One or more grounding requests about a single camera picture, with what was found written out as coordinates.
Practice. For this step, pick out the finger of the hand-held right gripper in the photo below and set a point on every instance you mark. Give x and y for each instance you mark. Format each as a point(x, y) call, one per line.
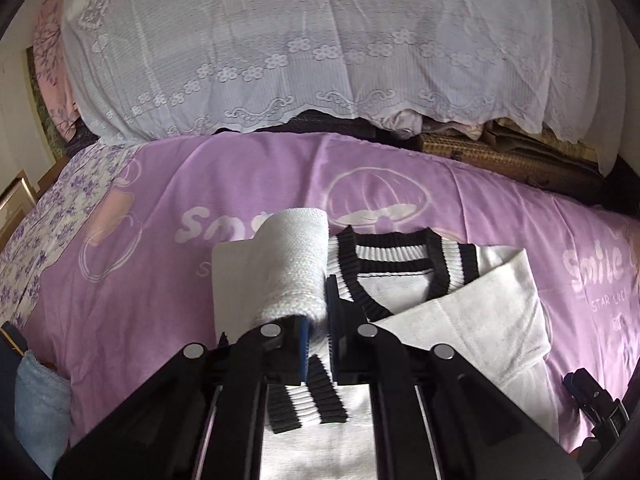
point(587, 390)

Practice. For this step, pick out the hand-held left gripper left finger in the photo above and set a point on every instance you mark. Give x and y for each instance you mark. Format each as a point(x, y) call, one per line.
point(298, 350)

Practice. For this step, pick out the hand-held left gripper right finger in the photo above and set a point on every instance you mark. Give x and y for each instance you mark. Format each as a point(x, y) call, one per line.
point(336, 340)

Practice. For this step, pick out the white sweater with black trim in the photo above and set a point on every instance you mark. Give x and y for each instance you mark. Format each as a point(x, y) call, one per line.
point(500, 310)

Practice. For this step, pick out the purple printed blanket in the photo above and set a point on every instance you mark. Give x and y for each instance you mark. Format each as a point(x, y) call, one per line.
point(150, 285)

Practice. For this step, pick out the pale folded cloths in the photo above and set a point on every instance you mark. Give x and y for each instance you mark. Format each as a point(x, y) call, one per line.
point(405, 122)

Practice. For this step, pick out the brown woven mat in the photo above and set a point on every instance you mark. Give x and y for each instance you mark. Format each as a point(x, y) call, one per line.
point(475, 155)

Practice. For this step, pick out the light blue denim cloth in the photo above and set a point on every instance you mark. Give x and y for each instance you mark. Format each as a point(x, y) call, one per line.
point(40, 410)

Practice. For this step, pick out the purple floral bedsheet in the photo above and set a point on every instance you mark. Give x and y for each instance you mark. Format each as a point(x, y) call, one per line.
point(65, 210)

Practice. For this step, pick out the dark blue cloth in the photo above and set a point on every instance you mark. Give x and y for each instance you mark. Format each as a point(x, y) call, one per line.
point(9, 360)

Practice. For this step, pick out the white lace cover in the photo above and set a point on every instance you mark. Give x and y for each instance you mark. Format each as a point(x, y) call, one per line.
point(300, 35)

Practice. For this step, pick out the pink floral pillow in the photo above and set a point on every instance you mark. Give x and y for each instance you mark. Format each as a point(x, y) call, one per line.
point(50, 60)

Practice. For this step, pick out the wooden frame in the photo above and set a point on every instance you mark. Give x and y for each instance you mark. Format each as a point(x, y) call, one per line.
point(17, 200)

